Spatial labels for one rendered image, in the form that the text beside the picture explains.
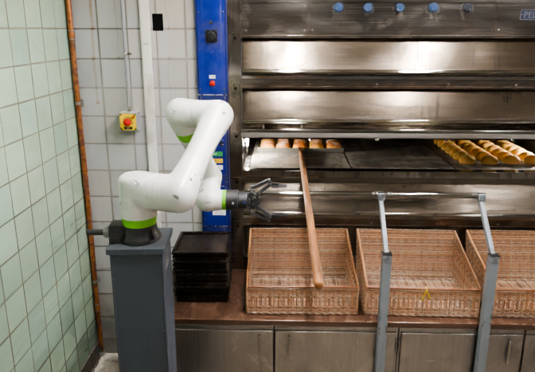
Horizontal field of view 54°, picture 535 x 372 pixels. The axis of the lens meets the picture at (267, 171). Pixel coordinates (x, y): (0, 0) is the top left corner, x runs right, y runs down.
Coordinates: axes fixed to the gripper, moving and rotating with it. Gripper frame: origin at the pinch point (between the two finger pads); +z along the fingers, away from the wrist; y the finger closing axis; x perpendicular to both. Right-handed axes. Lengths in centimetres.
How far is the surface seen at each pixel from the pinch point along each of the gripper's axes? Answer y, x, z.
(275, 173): 3, -55, -5
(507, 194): 14, -57, 124
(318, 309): 58, -6, 18
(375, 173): 2, -55, 50
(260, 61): -58, -55, -13
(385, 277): 35, 5, 47
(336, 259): 51, -48, 30
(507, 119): -29, -53, 118
